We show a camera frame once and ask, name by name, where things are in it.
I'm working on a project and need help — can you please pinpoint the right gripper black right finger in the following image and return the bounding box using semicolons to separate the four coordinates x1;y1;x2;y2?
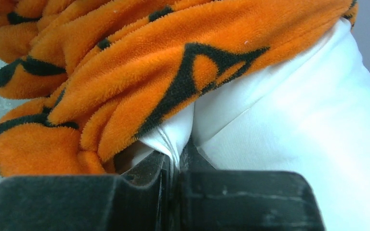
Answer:
172;139;325;231

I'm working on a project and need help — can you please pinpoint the orange patterned pillowcase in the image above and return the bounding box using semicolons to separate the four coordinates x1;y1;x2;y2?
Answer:
0;0;358;177

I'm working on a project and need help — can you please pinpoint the white pillow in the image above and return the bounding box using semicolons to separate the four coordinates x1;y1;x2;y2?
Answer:
115;18;370;231

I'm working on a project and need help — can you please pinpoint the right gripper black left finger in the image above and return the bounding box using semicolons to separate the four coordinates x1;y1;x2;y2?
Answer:
0;151;169;231

